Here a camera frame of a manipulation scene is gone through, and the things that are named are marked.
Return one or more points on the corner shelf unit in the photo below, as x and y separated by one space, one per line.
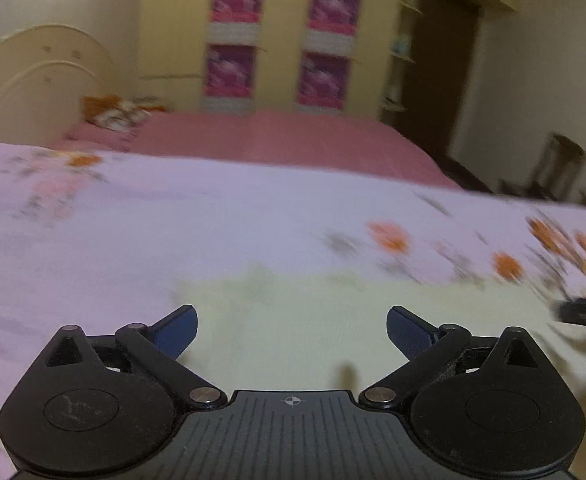
400 55

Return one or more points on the cream wardrobe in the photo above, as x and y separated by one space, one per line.
173 35

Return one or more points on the purple wall poster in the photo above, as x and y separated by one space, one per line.
323 80
229 72
237 0
335 7

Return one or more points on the pink bed cover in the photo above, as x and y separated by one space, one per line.
273 137

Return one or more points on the cream curved headboard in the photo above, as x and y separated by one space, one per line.
33 75

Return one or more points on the dark wooden chair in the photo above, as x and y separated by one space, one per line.
560 160

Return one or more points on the dark wooden door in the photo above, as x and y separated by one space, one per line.
443 70

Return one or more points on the light green sweater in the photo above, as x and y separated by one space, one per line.
298 320

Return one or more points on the orange patterned pillow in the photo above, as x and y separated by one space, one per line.
118 115

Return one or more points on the floral lilac bed sheet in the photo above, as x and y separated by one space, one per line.
148 220

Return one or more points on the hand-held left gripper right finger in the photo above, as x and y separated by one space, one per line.
407 332

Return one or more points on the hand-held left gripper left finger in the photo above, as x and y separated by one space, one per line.
175 334

